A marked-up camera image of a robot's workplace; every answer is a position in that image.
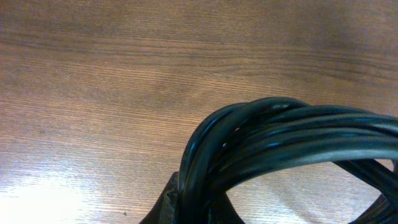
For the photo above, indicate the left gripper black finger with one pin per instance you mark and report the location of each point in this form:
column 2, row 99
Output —
column 165, row 210

